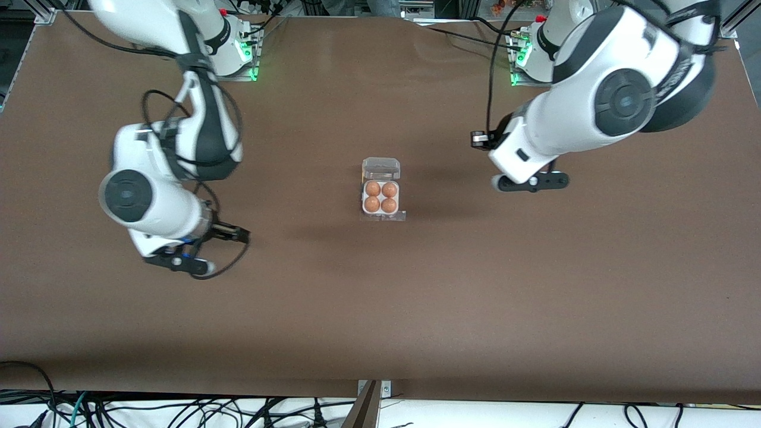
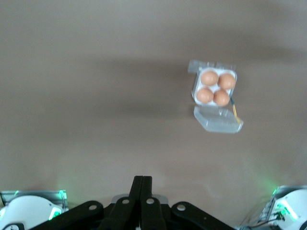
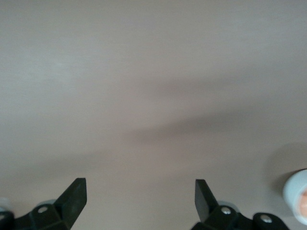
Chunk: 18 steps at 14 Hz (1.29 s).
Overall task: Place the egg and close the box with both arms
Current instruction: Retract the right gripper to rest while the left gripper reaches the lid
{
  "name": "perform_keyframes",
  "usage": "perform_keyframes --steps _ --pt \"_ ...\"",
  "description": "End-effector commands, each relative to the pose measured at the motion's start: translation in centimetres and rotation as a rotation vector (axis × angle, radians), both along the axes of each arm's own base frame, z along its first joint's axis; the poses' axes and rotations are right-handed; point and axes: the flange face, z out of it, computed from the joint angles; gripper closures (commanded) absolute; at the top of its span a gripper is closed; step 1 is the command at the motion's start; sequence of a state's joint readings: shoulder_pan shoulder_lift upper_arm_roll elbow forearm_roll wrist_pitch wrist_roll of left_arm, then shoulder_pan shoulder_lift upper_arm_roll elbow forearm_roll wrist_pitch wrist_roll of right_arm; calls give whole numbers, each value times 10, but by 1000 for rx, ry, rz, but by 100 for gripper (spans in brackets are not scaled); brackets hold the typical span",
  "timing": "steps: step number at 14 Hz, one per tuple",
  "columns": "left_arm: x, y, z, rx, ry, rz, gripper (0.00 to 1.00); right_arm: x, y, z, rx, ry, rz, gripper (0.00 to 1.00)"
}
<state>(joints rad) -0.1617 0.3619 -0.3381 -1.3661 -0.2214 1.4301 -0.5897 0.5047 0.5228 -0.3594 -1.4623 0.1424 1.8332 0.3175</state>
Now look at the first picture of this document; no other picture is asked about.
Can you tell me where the clear plastic egg box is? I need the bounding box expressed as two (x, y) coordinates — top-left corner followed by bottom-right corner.
(360, 157), (408, 223)

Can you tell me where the grey background equipment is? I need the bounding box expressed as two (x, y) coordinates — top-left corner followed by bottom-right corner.
(400, 0), (458, 18)

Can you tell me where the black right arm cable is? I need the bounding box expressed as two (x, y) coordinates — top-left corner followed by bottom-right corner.
(59, 0), (250, 280)

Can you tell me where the teal cable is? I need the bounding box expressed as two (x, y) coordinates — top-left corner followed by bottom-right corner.
(70, 391), (90, 428)

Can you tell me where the dark camera support bar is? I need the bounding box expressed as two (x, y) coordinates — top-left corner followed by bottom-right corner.
(342, 380), (381, 428)

